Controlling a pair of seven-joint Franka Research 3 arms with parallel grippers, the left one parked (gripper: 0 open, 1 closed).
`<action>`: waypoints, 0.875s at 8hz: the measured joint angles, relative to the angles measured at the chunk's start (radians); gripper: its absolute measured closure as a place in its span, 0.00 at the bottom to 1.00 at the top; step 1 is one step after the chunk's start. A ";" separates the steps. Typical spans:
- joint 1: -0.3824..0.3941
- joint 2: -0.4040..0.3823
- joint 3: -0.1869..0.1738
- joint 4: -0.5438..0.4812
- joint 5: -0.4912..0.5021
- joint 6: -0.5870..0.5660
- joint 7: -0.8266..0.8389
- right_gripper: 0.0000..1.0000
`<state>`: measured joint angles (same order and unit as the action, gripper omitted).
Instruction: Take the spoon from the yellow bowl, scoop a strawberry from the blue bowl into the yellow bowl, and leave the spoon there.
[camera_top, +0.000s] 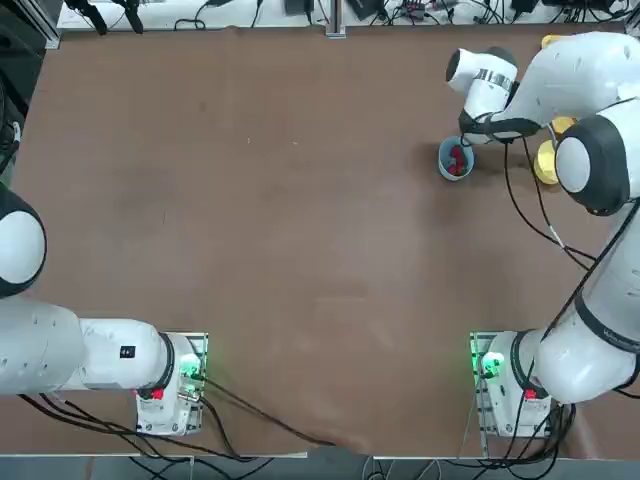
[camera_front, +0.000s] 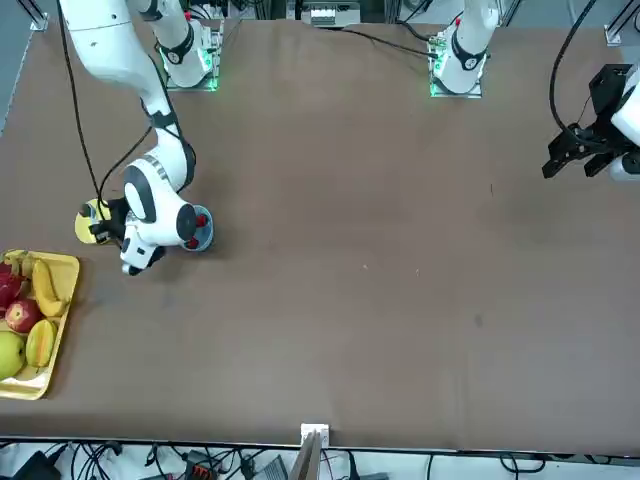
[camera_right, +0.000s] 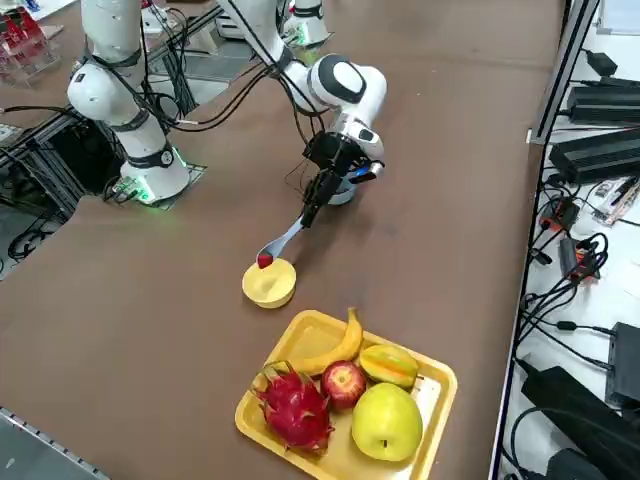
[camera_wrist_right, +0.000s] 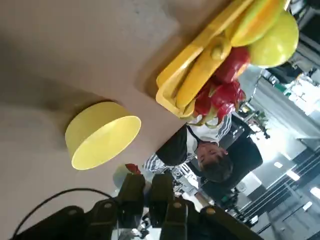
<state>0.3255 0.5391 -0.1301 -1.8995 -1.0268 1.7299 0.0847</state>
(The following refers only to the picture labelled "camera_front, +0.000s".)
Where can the aluminium camera post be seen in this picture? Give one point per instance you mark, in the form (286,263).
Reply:
(307,460)

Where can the yellow banana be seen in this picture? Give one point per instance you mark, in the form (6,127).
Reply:
(45,290)

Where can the yellow plastic tray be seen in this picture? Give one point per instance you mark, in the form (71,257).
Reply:
(65,280)

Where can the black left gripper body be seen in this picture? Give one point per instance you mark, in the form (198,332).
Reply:
(607,90)

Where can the large black power brick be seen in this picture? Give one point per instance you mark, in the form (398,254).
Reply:
(35,467)

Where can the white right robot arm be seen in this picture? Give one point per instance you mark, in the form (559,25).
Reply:
(110,50)

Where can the yellow bowl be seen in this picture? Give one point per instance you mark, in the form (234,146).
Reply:
(81,230)

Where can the light blue bowl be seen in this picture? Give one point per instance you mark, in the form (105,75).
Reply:
(206,235)

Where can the grey power strip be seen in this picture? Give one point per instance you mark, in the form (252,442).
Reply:
(322,16)

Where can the yellow starfruit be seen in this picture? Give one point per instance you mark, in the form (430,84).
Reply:
(41,342)

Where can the long black ribbed power brick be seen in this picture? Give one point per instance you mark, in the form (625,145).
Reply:
(274,470)

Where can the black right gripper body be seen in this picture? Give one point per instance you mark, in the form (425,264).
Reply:
(116,215)

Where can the red dragon fruit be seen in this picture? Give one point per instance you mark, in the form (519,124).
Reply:
(10,290)

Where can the orange and black connector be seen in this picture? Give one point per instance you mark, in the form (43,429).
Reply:
(202,469)

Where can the red apple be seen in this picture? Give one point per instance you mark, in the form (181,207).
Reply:
(22,315)

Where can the red strawberry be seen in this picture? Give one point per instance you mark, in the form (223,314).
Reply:
(192,243)
(201,220)

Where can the aluminium corner bracket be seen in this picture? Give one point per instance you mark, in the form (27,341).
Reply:
(615,32)
(40,17)

